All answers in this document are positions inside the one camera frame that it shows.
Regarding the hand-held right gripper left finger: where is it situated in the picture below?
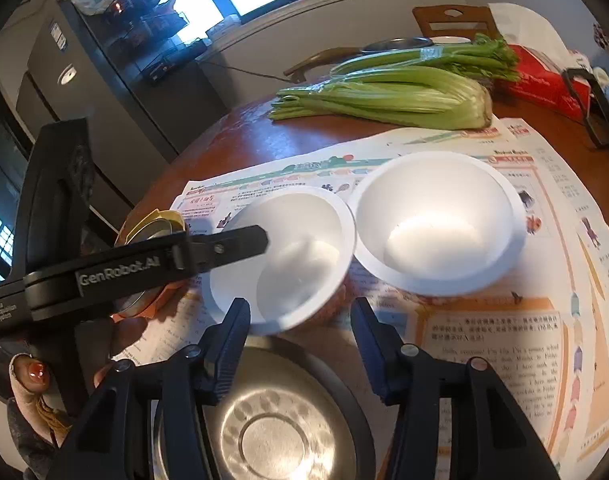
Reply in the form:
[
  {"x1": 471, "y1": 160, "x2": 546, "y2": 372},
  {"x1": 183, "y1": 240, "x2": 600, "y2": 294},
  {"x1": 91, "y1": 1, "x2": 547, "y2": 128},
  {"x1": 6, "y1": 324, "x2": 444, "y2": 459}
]
[{"x1": 44, "y1": 297, "x2": 252, "y2": 480}]

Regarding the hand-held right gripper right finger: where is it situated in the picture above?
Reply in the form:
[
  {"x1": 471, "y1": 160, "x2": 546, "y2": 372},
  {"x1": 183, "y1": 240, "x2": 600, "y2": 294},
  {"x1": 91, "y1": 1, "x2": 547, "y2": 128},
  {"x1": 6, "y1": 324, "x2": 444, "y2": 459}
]
[{"x1": 350, "y1": 297, "x2": 560, "y2": 480}]

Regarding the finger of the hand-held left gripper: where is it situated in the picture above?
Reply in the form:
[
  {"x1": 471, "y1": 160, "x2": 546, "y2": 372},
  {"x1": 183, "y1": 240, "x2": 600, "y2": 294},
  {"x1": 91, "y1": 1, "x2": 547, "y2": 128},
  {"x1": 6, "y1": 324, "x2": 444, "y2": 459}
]
[{"x1": 184, "y1": 224, "x2": 271, "y2": 277}]

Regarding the red patterned white bowl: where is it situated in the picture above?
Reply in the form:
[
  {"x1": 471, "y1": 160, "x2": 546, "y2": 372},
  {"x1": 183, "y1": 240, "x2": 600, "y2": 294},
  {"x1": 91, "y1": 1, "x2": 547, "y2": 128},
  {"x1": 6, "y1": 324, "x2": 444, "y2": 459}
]
[
  {"x1": 200, "y1": 186, "x2": 357, "y2": 337},
  {"x1": 345, "y1": 152, "x2": 528, "y2": 297}
]

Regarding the orange plastic plate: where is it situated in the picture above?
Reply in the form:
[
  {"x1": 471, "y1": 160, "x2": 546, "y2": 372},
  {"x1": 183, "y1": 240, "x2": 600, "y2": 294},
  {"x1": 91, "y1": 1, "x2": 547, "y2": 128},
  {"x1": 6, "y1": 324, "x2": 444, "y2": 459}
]
[{"x1": 109, "y1": 230, "x2": 186, "y2": 323}]

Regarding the yellow ribbed bowl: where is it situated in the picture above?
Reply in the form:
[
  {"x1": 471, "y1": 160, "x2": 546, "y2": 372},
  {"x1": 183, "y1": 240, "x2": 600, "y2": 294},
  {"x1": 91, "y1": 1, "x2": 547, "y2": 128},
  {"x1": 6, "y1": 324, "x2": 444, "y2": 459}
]
[{"x1": 114, "y1": 208, "x2": 188, "y2": 318}]

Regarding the round metal pan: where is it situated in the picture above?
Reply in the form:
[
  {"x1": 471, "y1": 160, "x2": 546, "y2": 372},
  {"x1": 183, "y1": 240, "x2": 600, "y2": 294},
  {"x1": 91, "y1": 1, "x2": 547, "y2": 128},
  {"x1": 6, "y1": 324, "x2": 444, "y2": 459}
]
[{"x1": 152, "y1": 332, "x2": 377, "y2": 480}]

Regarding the person's left hand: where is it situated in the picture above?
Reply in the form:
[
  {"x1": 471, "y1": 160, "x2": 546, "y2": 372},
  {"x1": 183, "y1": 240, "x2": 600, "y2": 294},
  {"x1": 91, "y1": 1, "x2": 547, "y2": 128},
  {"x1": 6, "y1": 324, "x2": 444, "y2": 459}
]
[{"x1": 8, "y1": 317, "x2": 150, "y2": 443}]

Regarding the printed newspaper sheet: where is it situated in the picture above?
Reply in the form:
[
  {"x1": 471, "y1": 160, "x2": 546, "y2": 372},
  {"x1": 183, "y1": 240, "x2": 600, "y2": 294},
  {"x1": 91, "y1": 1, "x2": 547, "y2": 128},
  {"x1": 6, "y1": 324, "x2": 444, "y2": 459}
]
[
  {"x1": 489, "y1": 117, "x2": 609, "y2": 461},
  {"x1": 112, "y1": 127, "x2": 585, "y2": 466}
]

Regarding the dark grey fridge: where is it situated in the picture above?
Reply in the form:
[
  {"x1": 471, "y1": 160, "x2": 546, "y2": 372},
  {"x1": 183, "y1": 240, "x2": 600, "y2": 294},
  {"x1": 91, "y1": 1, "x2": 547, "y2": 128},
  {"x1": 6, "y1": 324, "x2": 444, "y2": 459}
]
[{"x1": 14, "y1": 0, "x2": 220, "y2": 211}]

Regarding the curved wooden chair back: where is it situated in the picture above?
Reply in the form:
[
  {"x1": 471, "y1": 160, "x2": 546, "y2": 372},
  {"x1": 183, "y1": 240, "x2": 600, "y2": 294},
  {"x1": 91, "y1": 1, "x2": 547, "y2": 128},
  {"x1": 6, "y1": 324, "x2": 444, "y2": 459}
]
[{"x1": 284, "y1": 47, "x2": 360, "y2": 83}]

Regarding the clear plastic storage shelf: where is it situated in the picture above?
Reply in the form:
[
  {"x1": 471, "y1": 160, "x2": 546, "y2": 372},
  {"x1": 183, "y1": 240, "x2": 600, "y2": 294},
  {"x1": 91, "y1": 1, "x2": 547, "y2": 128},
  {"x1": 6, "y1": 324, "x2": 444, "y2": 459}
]
[{"x1": 72, "y1": 0, "x2": 205, "y2": 73}]

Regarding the leafy green celery bunch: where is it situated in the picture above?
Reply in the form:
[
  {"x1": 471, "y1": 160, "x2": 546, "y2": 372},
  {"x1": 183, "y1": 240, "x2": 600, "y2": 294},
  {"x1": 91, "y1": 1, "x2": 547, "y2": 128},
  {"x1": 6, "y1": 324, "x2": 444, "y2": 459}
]
[{"x1": 329, "y1": 34, "x2": 521, "y2": 83}]

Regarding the red packet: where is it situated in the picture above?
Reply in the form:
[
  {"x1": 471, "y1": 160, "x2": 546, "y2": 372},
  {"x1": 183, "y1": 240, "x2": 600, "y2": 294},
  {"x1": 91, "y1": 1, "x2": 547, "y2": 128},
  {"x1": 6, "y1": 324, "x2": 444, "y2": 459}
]
[{"x1": 494, "y1": 44, "x2": 592, "y2": 118}]

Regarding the white plastic bag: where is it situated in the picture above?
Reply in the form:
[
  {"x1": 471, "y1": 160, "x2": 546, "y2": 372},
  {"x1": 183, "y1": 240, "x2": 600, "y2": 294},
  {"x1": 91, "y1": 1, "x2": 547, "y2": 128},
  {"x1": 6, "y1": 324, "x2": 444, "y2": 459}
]
[{"x1": 487, "y1": 2, "x2": 575, "y2": 56}]

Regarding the black handle frame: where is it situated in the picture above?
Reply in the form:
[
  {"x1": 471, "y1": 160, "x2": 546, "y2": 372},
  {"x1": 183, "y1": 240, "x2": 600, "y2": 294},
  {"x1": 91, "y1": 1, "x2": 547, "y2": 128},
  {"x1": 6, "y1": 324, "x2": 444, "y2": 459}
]
[{"x1": 561, "y1": 67, "x2": 609, "y2": 150}]

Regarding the wooden chair with handle slot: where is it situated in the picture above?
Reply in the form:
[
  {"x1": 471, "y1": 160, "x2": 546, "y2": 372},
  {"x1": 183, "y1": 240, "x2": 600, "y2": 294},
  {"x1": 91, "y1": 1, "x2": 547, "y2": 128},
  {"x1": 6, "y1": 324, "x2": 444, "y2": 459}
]
[{"x1": 413, "y1": 5, "x2": 497, "y2": 41}]

